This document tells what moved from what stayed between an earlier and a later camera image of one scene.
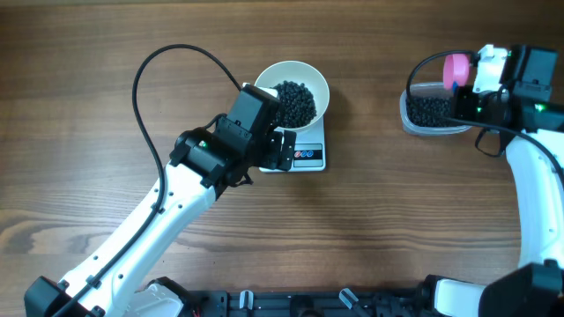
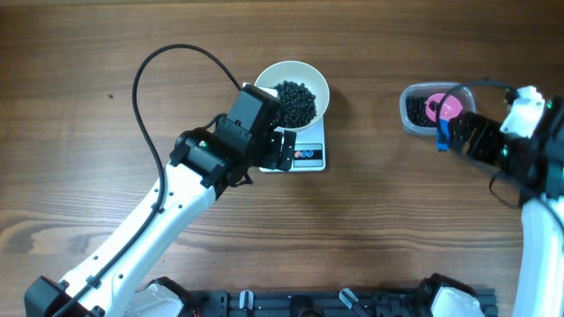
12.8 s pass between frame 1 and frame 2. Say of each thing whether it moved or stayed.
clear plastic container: stayed
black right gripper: moved
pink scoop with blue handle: moved
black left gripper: stayed
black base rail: stayed
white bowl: stayed
